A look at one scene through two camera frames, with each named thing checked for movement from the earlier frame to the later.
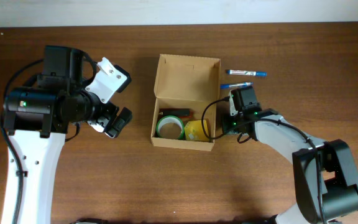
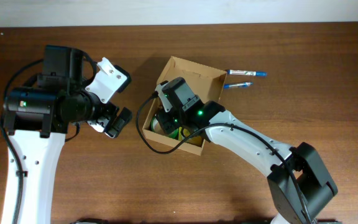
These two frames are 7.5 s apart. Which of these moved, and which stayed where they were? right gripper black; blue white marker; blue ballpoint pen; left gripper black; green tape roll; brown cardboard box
Moved: right gripper black; brown cardboard box; green tape roll
Stayed: blue white marker; blue ballpoint pen; left gripper black
